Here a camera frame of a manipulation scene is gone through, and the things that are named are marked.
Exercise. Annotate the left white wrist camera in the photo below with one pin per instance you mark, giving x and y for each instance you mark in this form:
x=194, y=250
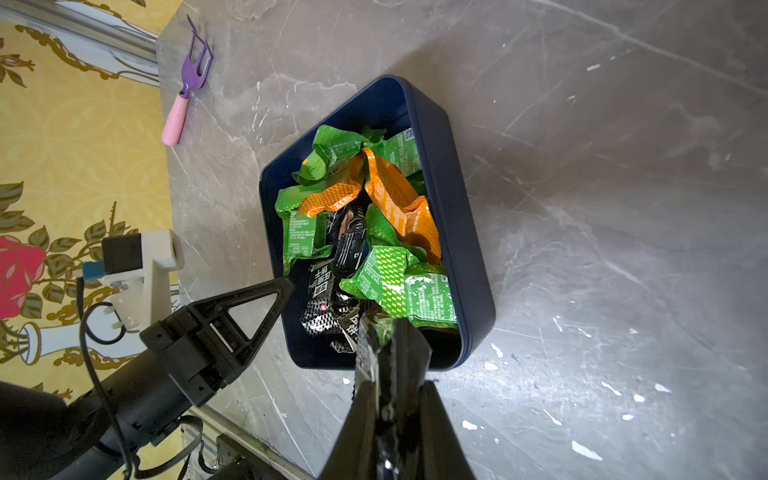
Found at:
x=139, y=267

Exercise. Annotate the orange cookie packet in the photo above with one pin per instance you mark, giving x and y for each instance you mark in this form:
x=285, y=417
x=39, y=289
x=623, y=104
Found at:
x=343, y=187
x=406, y=210

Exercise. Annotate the orange cookie packet in box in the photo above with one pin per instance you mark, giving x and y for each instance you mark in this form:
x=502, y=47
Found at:
x=406, y=210

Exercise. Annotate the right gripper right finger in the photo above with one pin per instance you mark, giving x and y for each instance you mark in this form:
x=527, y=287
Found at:
x=427, y=446

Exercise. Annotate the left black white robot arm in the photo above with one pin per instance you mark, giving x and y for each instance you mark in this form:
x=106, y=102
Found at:
x=42, y=438

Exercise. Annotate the pink purple toy rake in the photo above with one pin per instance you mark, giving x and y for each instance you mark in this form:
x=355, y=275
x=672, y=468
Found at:
x=194, y=73

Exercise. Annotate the green cookie packet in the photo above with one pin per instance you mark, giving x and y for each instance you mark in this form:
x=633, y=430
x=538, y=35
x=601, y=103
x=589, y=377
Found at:
x=404, y=287
x=304, y=238

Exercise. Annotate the dark blue storage box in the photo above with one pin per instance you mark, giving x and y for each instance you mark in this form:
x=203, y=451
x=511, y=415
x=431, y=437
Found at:
x=407, y=128

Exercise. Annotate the black cookie packet barcode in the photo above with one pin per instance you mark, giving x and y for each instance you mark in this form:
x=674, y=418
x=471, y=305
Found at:
x=331, y=309

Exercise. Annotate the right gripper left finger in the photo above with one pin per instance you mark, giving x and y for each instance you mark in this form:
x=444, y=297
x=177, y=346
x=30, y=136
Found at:
x=356, y=453

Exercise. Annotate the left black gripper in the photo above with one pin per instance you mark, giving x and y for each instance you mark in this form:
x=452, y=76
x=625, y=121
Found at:
x=190, y=356

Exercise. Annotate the green cookie packet in box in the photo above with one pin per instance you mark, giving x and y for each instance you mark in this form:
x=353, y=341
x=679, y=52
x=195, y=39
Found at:
x=404, y=287

